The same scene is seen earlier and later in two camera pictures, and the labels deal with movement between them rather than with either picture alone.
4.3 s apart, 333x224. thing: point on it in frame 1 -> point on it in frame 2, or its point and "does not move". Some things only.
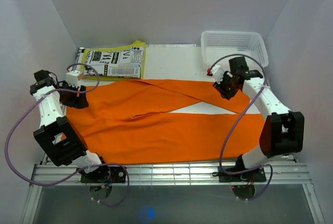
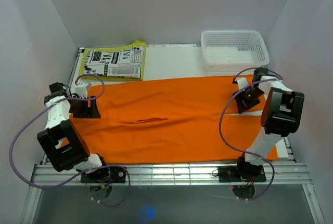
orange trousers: x=133 y=122 does not move
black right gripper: x=226 y=95 -> x=241 y=107
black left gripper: x=79 y=103 -> x=91 y=112
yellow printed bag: x=116 y=63 does not move
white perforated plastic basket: x=215 y=44 does not move
